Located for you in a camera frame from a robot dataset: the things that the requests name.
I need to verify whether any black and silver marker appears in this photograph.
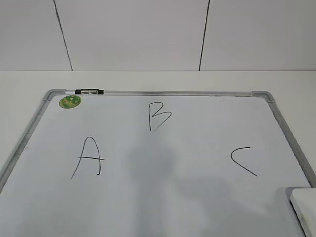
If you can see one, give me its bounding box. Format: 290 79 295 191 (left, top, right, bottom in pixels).
65 89 105 95

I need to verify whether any green round magnet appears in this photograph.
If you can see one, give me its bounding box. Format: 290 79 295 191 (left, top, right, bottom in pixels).
59 95 81 109

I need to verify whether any white board with aluminium frame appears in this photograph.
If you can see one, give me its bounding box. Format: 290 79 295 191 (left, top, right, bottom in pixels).
0 90 316 237

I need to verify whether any white board eraser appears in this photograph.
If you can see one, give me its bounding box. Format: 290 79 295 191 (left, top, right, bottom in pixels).
290 188 316 237

